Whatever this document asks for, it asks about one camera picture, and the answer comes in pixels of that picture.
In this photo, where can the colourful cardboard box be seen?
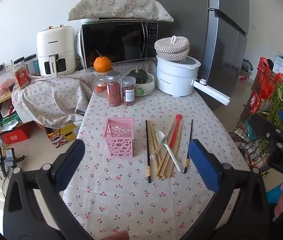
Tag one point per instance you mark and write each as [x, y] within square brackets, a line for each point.
[61, 133]

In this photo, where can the blue object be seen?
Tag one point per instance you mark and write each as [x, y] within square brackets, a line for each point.
[272, 195]

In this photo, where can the blue and white box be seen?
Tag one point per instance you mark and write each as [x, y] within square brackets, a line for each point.
[280, 63]

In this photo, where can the person's right hand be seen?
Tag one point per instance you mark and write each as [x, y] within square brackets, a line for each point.
[280, 205]

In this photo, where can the jar of red berries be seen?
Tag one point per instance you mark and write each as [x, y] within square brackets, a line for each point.
[113, 92]

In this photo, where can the white plastic spoon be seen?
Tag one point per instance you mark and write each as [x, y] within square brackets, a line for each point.
[160, 136]

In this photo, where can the brown cardboard box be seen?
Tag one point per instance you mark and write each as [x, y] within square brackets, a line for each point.
[244, 74]

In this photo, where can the woven lidded basket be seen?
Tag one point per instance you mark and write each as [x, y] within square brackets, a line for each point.
[171, 48]

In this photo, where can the cherry print tablecloth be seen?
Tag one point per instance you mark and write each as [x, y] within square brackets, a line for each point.
[121, 200]

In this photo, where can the small metal spoon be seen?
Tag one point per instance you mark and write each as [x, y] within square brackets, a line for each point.
[156, 151]

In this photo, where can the labelled clear plastic jar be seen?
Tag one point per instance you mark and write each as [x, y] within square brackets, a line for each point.
[129, 92]

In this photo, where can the red labelled glass jar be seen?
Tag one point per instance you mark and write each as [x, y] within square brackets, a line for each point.
[22, 77]

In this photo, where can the dark green pumpkin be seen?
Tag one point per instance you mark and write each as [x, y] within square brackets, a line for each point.
[137, 76]

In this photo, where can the clear black lid container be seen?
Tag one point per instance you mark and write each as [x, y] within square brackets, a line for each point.
[31, 63]
[19, 61]

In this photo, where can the black microwave oven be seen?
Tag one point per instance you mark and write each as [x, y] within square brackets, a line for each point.
[111, 42]

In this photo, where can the grey refrigerator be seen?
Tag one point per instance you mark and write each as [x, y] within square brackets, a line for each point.
[194, 17]

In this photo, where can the orange fruit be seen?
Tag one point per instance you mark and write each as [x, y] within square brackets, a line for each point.
[102, 63]

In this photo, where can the red plastic bag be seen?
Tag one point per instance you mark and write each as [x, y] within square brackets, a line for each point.
[264, 77]

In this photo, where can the pink perforated utensil holder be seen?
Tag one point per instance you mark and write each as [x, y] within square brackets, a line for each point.
[114, 141]

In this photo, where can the wooden chopstick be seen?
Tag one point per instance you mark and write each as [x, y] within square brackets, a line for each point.
[177, 140]
[167, 163]
[153, 140]
[162, 158]
[155, 135]

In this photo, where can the white air fryer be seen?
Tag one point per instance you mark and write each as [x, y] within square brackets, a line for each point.
[56, 45]

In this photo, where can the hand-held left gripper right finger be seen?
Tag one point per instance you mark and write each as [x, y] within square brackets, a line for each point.
[201, 166]

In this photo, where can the floral cloth cover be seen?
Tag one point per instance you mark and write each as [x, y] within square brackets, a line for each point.
[116, 5]

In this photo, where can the red plastic spoon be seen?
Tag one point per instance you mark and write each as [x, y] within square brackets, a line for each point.
[174, 137]

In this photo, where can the small flower print cloth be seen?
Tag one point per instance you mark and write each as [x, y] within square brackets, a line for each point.
[51, 97]

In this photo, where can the clear glass jar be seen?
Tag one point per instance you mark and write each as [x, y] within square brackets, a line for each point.
[99, 82]

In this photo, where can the white electric cooking pot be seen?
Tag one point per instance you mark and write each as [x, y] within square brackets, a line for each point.
[174, 80]

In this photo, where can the white bowl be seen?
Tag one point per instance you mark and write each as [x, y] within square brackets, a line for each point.
[151, 81]

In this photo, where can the black chopstick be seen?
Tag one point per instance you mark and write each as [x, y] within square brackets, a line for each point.
[189, 145]
[148, 155]

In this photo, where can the green long beans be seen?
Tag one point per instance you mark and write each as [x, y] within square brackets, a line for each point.
[281, 100]

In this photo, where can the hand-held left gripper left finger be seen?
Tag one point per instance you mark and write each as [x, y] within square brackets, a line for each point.
[67, 166]

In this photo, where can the red box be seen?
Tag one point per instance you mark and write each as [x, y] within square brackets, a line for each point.
[16, 135]

